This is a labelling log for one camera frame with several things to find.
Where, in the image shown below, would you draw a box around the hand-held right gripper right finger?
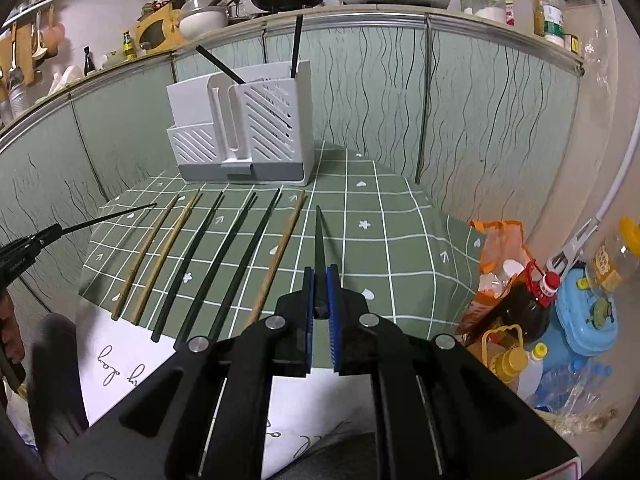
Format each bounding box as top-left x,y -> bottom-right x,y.
325,265 -> 583,480

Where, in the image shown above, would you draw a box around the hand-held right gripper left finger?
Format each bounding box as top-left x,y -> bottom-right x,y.
42,266 -> 316,480

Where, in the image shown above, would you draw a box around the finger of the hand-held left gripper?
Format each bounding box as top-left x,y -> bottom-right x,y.
0,224 -> 64,262

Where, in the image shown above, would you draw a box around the wooden chopstick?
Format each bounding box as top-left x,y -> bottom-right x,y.
110,195 -> 180,322
131,191 -> 203,326
242,189 -> 307,333

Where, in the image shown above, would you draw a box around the black chopstick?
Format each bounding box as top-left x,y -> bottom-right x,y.
290,14 -> 305,81
59,203 -> 158,235
195,44 -> 247,86
314,205 -> 331,320

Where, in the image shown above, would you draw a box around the dark green chopstick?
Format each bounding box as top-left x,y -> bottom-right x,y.
206,188 -> 283,343
151,191 -> 225,343
173,191 -> 258,352

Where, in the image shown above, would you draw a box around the white slotted utensil holder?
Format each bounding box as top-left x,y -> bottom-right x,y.
166,60 -> 316,187

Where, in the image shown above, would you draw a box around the hanging kitchen utensils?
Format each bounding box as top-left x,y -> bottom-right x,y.
0,2 -> 67,103

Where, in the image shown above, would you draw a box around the person's left hand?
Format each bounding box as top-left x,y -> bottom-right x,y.
0,294 -> 26,364

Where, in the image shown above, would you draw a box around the green wavy-line cabinet door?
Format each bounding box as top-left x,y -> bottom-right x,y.
171,27 -> 268,111
0,95 -> 113,321
67,55 -> 177,211

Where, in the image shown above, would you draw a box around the green checked tablecloth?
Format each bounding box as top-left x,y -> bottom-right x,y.
77,140 -> 488,356

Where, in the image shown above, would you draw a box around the white script-print cloth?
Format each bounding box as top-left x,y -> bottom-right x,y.
79,307 -> 363,480

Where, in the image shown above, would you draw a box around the orange plastic bag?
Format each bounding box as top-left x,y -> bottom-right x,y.
455,219 -> 540,342

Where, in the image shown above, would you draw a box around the yellow oil bottle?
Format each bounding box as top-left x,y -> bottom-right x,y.
479,322 -> 531,392

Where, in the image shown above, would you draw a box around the dark sauce bottle red cap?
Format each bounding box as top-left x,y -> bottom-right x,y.
472,259 -> 562,357

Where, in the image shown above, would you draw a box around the white bottle yellow cap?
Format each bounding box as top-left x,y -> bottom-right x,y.
515,342 -> 549,402

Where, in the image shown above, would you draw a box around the yellow container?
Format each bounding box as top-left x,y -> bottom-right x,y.
134,7 -> 183,57

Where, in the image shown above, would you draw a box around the clear plastic water bottle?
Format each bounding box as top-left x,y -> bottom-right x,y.
525,357 -> 614,412

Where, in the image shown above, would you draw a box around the blue toy container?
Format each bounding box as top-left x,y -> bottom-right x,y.
551,267 -> 619,362

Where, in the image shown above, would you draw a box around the white bowl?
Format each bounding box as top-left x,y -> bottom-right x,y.
177,0 -> 232,40

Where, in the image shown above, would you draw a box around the yellow-lid jar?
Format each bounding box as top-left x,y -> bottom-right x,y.
591,216 -> 640,292

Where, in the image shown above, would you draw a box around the white pipe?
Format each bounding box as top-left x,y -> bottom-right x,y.
546,130 -> 640,275

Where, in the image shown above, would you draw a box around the green label plastic bottle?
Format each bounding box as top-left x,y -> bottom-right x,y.
531,0 -> 567,47

